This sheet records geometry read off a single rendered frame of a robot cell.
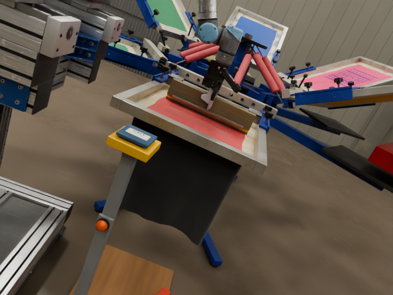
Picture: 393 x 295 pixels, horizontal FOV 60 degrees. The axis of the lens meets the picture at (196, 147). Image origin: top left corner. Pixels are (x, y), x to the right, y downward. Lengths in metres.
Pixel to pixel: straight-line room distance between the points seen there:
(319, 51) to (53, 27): 5.74
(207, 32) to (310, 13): 5.05
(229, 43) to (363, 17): 5.23
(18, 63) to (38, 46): 0.07
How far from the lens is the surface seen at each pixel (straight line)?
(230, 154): 1.17
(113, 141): 0.99
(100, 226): 1.13
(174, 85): 1.55
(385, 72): 3.28
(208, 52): 2.37
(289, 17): 6.23
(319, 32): 6.36
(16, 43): 0.94
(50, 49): 0.91
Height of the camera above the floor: 1.35
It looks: 20 degrees down
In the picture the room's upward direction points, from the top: 23 degrees clockwise
